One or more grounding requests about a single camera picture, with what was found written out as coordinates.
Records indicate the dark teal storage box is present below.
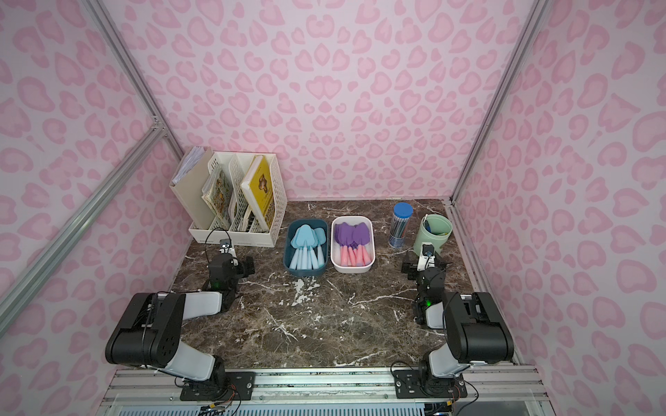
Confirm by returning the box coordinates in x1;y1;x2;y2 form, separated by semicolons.
283;218;331;277

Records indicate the teal pointed shovel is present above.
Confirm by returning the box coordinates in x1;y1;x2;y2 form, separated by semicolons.
290;225;318;270

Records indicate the white storage box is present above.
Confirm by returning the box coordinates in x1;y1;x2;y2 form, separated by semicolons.
330;216;376;274

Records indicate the purple square shovel pink handle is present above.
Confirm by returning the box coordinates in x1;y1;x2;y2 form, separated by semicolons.
334;222;350;267

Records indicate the teal heart shovel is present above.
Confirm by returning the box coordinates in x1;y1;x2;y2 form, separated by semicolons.
314;227;327;268

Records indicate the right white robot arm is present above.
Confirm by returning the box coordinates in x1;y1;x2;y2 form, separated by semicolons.
391;255;514;402

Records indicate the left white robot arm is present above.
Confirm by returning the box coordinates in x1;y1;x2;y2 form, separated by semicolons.
105;252;255;404

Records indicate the green cup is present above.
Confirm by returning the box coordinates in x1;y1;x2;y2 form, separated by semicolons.
413;214;453;256

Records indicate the blue lid pen tube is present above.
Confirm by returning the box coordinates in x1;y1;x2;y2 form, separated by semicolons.
388;202;414;249

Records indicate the illustrated picture book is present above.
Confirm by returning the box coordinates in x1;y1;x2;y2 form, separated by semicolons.
201;166;233;230

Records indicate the white file organizer rack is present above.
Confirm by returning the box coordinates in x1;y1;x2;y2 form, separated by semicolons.
190;150;287;247

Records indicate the yellow book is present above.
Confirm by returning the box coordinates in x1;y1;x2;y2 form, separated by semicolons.
240;155;275;232

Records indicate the beige folder with papers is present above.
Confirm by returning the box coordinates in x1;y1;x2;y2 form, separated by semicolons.
169;147;215;229

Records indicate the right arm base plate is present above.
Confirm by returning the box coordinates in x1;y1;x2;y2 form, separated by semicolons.
390;369;468;401

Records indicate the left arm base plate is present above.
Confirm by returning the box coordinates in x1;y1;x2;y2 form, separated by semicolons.
180;371;256;402

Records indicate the aluminium front rail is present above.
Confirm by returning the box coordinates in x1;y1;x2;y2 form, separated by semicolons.
97;363;554;415

